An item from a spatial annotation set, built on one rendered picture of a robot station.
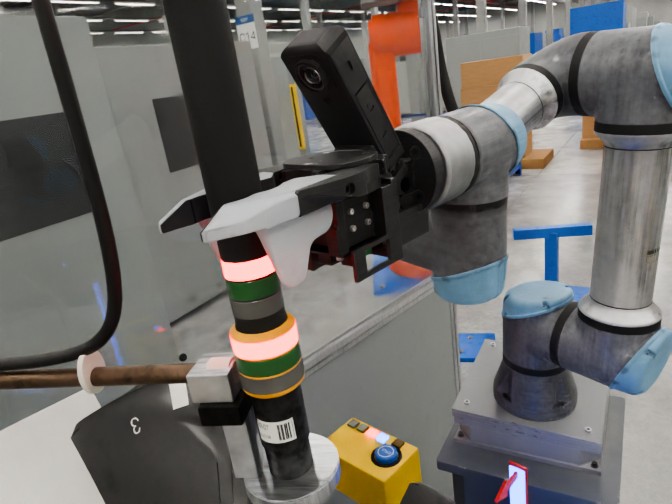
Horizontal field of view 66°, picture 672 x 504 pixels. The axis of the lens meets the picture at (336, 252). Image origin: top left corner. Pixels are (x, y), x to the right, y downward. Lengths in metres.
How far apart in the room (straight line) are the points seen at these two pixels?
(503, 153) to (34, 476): 0.65
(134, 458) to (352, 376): 1.07
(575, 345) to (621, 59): 0.43
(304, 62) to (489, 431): 0.84
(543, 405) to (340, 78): 0.79
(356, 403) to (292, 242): 1.34
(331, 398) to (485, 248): 1.08
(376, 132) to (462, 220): 0.16
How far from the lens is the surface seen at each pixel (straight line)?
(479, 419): 1.05
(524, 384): 1.02
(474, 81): 8.32
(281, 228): 0.30
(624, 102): 0.78
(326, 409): 1.53
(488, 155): 0.48
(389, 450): 0.97
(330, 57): 0.34
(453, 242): 0.51
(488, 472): 1.05
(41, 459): 0.77
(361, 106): 0.36
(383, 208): 0.36
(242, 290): 0.32
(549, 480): 1.04
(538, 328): 0.94
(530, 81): 0.80
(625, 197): 0.82
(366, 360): 1.60
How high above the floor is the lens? 1.71
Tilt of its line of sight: 19 degrees down
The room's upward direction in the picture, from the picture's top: 9 degrees counter-clockwise
